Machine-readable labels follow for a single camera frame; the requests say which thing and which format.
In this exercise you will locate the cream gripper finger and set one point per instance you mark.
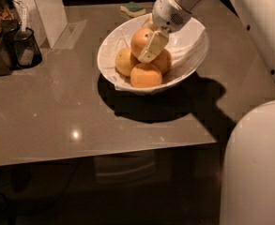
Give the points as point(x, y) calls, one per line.
point(148, 23)
point(155, 43)

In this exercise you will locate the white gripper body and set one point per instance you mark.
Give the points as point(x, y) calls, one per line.
point(167, 13)

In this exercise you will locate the orange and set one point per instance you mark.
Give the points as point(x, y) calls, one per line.
point(125, 61)
point(145, 76)
point(139, 40)
point(163, 61)

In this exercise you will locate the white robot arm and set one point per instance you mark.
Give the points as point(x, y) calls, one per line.
point(248, 172)

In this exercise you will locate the white ceramic bowl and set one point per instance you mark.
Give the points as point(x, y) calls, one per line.
point(187, 63)

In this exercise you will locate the green yellow sponge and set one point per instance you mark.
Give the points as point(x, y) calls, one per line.
point(132, 9)

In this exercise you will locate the white utensil in cup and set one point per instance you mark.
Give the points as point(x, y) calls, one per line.
point(24, 18)

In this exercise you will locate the black mesh cup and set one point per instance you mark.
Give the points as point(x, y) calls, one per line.
point(23, 48)

